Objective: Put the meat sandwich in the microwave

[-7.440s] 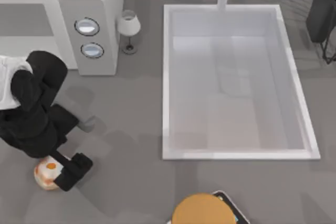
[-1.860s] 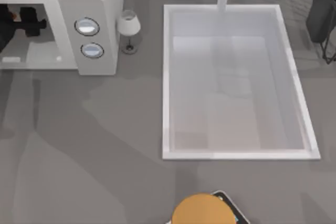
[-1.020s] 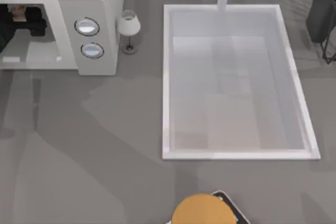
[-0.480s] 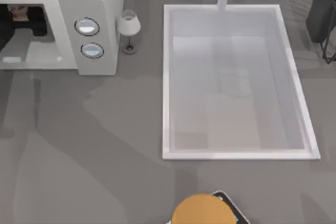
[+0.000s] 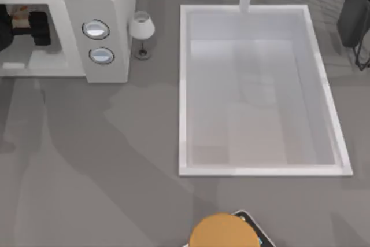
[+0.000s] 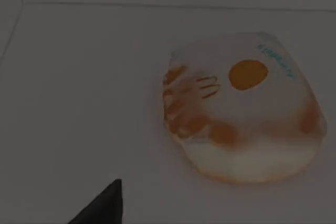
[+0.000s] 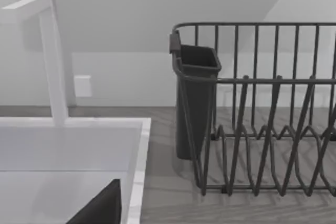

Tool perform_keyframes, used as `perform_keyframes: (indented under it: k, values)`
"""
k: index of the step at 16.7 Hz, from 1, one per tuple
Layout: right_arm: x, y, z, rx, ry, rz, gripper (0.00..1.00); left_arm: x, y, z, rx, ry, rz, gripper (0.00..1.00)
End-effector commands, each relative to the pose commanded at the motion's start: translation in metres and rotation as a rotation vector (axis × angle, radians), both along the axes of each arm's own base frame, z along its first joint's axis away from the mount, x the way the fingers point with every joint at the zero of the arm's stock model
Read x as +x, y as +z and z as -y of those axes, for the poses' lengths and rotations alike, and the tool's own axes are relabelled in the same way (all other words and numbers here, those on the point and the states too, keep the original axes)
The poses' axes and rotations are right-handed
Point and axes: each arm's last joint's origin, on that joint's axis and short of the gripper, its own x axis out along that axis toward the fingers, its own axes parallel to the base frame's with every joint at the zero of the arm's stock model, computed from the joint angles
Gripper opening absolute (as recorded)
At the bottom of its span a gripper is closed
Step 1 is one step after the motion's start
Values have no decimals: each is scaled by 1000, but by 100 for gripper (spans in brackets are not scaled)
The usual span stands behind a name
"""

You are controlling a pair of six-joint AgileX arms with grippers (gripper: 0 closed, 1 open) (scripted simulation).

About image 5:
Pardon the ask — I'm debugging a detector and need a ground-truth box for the round metal microwave knob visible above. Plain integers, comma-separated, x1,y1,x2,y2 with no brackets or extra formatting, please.
88,46,115,65
82,19,110,40

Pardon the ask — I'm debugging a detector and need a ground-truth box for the pale microwave oven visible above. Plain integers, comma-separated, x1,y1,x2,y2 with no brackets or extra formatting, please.
0,0,137,84

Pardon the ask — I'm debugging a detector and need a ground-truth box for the clear wine glass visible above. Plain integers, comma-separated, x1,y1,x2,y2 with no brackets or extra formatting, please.
128,10,156,60

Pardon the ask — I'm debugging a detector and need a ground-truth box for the white sink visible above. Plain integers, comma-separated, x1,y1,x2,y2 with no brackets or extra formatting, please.
177,4,354,177

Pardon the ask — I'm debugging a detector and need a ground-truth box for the black tablet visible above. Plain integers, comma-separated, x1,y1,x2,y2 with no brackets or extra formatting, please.
232,209,278,247

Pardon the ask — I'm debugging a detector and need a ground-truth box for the black metal rack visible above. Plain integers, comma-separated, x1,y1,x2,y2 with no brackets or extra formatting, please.
337,0,370,72

